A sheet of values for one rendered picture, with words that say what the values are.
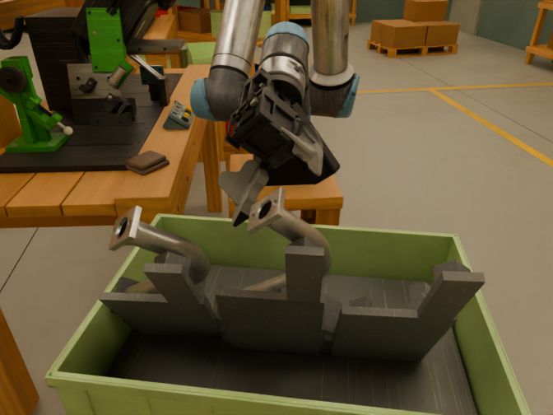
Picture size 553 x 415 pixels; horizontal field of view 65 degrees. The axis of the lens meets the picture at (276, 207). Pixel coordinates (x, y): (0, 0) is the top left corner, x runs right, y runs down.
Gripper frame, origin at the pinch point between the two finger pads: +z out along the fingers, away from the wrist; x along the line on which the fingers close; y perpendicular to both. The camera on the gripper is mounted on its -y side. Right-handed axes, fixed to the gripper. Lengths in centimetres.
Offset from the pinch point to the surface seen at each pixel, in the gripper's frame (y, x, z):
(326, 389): -26.9, -15.8, 12.1
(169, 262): 6.5, -10.9, 6.7
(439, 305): -20.3, 8.6, 7.4
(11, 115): 34, -107, -74
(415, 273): -46.2, -9.1, -15.2
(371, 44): -316, -195, -644
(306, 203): -39, -36, -44
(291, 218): -1.4, 1.4, 1.6
